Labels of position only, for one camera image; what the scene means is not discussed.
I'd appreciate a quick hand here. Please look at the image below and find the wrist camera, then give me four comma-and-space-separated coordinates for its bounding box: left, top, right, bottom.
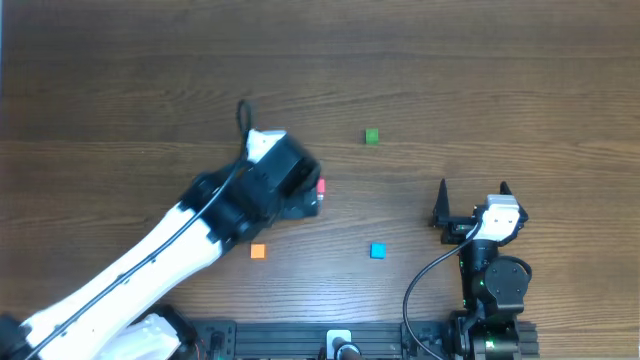
473, 194, 521, 242
246, 128, 287, 165

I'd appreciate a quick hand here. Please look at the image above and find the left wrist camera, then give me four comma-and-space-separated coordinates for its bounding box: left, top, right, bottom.
246, 128, 287, 165

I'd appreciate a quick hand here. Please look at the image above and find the black cable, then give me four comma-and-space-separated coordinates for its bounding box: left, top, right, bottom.
402, 219, 484, 360
214, 98, 257, 201

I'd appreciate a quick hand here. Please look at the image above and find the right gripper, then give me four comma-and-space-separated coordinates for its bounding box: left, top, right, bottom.
429, 178, 530, 246

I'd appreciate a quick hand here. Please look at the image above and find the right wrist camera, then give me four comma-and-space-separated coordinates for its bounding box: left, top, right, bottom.
473, 194, 521, 242

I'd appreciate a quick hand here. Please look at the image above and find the mounting rail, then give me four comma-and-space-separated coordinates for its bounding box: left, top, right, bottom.
192, 319, 541, 360

